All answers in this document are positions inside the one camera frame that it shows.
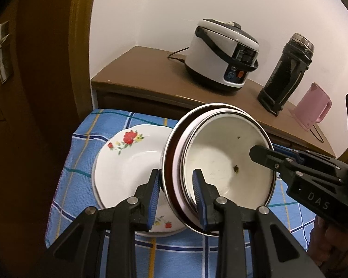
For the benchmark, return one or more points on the wooden door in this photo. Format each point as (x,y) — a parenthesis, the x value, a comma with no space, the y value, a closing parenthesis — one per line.
(17,150)

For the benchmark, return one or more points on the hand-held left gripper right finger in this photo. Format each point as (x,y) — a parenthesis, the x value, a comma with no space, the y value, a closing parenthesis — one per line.
(197,197)

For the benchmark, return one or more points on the pink plastic bowl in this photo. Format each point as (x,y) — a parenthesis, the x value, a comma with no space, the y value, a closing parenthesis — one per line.
(179,162)

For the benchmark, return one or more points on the person's right hand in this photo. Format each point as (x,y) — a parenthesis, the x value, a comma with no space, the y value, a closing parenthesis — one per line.
(333,237)

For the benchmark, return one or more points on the white black rice cooker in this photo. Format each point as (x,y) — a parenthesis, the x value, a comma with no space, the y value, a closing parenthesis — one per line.
(208,55)

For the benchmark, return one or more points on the stainless steel bowl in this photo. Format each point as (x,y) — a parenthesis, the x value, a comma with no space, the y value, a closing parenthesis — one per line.
(168,173)

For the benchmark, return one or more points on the wooden cabinet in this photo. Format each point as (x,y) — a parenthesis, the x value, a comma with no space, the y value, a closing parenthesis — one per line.
(139,72)

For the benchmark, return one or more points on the red flower white plate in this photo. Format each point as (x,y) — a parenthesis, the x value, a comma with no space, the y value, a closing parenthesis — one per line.
(127,165)

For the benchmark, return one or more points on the black thermos flask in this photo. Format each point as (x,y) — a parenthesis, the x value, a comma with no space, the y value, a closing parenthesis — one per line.
(281,78)

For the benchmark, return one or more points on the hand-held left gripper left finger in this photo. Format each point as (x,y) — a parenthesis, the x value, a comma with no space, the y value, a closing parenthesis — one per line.
(154,197)

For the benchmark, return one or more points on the pink electric kettle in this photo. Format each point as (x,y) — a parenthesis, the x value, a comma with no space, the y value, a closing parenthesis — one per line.
(310,107)

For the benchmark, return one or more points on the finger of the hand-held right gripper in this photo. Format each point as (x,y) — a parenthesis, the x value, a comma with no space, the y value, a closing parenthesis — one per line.
(266,156)
(295,154)

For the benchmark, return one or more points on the blue plaid tablecloth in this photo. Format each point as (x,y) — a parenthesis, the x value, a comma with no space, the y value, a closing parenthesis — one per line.
(84,150)

